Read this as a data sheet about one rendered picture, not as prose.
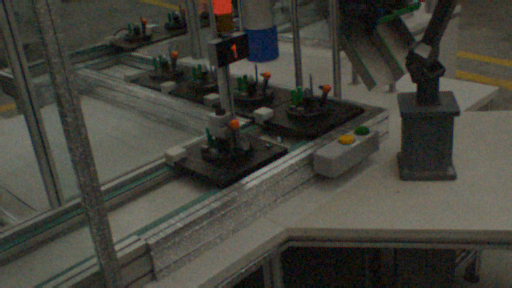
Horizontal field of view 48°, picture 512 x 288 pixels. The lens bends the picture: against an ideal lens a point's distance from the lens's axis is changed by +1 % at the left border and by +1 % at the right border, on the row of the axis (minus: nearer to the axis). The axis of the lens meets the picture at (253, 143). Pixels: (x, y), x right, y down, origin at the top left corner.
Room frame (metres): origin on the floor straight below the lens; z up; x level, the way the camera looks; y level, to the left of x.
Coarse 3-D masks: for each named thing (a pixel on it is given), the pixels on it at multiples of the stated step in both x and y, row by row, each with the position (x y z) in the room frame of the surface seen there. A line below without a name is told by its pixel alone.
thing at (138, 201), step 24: (192, 144) 1.53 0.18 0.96; (288, 144) 1.54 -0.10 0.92; (144, 168) 1.40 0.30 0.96; (168, 168) 1.41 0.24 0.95; (120, 192) 1.30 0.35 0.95; (144, 192) 1.34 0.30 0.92; (168, 192) 1.33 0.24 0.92; (192, 192) 1.31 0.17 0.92; (216, 192) 1.25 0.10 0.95; (120, 216) 1.23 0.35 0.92; (144, 216) 1.22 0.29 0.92; (168, 216) 1.16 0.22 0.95
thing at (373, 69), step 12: (348, 24) 1.90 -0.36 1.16; (348, 36) 1.86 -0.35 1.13; (360, 36) 1.88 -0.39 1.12; (372, 36) 1.88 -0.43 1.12; (348, 48) 1.79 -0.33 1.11; (360, 48) 1.84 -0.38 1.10; (372, 48) 1.85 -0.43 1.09; (384, 48) 1.83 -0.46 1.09; (360, 60) 1.75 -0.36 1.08; (372, 60) 1.82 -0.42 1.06; (384, 60) 1.83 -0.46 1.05; (396, 60) 1.79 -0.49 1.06; (360, 72) 1.75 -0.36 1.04; (372, 72) 1.78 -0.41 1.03; (384, 72) 1.79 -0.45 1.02; (396, 72) 1.79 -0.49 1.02; (372, 84) 1.70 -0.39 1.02; (384, 84) 1.75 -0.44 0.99
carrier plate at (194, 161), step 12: (240, 132) 1.54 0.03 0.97; (252, 144) 1.45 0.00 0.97; (264, 144) 1.45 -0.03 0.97; (276, 144) 1.44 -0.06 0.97; (192, 156) 1.42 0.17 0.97; (252, 156) 1.38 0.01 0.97; (264, 156) 1.37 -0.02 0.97; (276, 156) 1.38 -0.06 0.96; (180, 168) 1.38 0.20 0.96; (192, 168) 1.35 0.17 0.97; (204, 168) 1.34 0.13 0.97; (216, 168) 1.33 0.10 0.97; (228, 168) 1.32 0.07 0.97; (240, 168) 1.32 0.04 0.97; (252, 168) 1.32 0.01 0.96; (204, 180) 1.30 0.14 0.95; (216, 180) 1.27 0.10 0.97; (228, 180) 1.26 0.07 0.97
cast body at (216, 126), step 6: (210, 114) 1.42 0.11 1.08; (216, 114) 1.41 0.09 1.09; (222, 114) 1.41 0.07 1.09; (228, 114) 1.41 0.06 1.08; (210, 120) 1.42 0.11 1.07; (216, 120) 1.40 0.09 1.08; (222, 120) 1.40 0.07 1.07; (228, 120) 1.41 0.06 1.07; (210, 126) 1.42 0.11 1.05; (216, 126) 1.40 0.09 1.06; (222, 126) 1.40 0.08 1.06; (210, 132) 1.42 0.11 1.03; (216, 132) 1.41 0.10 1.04; (222, 132) 1.39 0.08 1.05; (228, 132) 1.39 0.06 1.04; (222, 138) 1.39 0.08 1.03
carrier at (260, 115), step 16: (304, 96) 1.64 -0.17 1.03; (256, 112) 1.64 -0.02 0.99; (272, 112) 1.64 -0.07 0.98; (288, 112) 1.61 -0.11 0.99; (304, 112) 1.60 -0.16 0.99; (320, 112) 1.58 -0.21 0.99; (336, 112) 1.62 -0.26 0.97; (352, 112) 1.60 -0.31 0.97; (288, 128) 1.54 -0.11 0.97; (304, 128) 1.52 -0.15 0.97; (320, 128) 1.51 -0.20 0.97
